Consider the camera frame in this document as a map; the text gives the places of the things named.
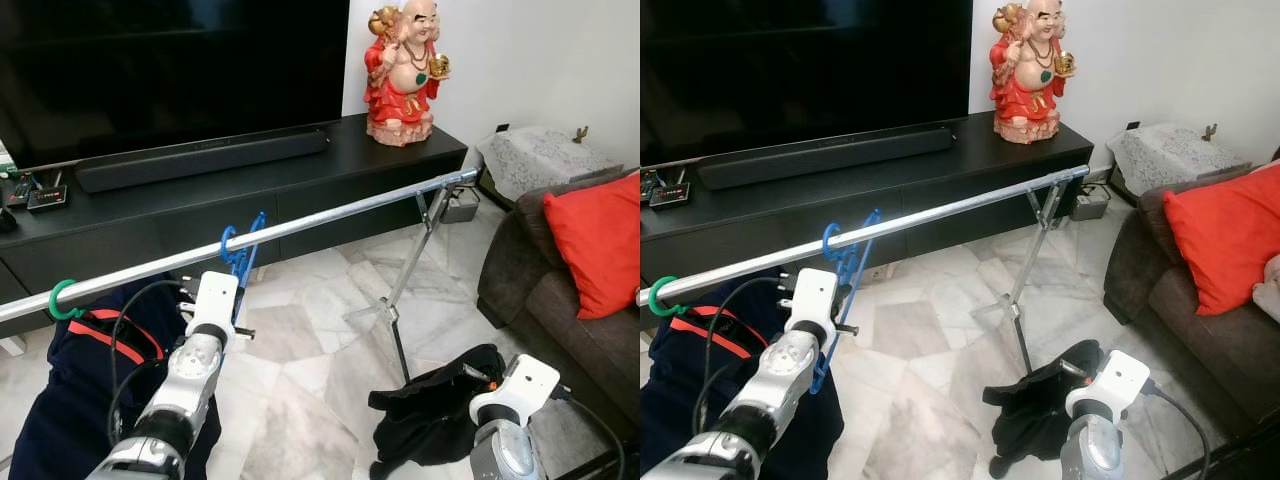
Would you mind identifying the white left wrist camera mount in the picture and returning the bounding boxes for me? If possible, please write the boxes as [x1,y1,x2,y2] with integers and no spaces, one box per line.
[785,267,841,336]
[185,270,243,336]

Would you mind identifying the small black electronic box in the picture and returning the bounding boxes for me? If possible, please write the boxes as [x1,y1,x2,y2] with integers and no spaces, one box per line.
[648,180,691,211]
[25,183,69,213]

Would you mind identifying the black soundbar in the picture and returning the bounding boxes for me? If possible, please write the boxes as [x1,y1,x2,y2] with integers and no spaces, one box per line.
[75,130,329,194]
[698,127,956,191]

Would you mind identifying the red cushion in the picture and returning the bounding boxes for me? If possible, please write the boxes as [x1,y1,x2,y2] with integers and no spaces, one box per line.
[543,172,641,321]
[1163,163,1280,317]

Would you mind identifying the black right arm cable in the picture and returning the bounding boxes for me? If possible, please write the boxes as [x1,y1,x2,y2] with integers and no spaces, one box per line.
[548,385,629,480]
[1140,380,1211,480]

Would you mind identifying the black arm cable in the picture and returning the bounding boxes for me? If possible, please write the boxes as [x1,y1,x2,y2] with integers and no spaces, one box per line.
[105,280,196,446]
[1140,380,1211,480]
[695,275,796,436]
[548,385,629,480]

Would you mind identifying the blue plastic hanger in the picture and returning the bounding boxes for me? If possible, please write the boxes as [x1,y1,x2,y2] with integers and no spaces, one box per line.
[808,208,883,396]
[220,210,269,326]

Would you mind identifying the light grey pillow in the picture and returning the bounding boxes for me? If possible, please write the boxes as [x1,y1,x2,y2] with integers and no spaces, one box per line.
[1252,253,1280,323]

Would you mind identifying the brown fabric sofa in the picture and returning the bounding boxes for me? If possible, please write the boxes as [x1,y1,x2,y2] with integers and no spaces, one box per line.
[477,165,641,421]
[1103,145,1280,421]

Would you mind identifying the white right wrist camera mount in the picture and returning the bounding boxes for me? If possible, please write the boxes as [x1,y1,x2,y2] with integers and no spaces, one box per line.
[468,353,563,426]
[1065,350,1151,421]

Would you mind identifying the black polo shirt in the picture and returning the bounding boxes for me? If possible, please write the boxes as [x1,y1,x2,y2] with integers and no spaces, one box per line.
[367,343,508,480]
[982,338,1106,479]

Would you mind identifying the lace covered side table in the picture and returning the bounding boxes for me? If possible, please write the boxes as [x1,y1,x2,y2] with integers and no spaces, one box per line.
[1107,122,1251,196]
[477,125,621,201]

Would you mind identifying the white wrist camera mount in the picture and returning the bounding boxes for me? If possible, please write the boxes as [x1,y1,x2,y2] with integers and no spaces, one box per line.
[1065,350,1151,421]
[185,270,243,336]
[468,353,563,426]
[785,267,841,336]

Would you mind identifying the black television console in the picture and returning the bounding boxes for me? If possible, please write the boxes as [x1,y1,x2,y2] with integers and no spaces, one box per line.
[640,110,1094,301]
[0,113,468,336]

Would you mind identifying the green plastic hanger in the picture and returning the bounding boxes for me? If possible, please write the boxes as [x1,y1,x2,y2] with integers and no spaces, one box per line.
[48,278,86,321]
[648,276,689,319]

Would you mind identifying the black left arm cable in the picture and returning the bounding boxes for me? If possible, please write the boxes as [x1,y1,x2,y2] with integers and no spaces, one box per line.
[105,280,196,446]
[695,275,796,436]

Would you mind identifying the black flat television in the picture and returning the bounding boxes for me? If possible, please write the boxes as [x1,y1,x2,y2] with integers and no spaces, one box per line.
[0,0,351,171]
[640,0,974,166]

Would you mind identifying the grey power adapter box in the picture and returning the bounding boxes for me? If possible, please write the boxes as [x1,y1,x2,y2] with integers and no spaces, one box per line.
[1070,183,1111,221]
[440,185,481,224]

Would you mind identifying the silver metal clothes rack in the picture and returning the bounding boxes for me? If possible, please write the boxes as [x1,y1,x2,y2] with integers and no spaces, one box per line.
[640,165,1091,376]
[0,168,481,386]

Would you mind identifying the navy shirt red stripes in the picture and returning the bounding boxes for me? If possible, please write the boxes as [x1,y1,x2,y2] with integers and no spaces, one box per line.
[640,275,846,480]
[8,280,223,480]

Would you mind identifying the red laughing Buddha statue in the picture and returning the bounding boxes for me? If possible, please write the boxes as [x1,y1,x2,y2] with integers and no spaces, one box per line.
[363,0,451,148]
[990,0,1076,144]

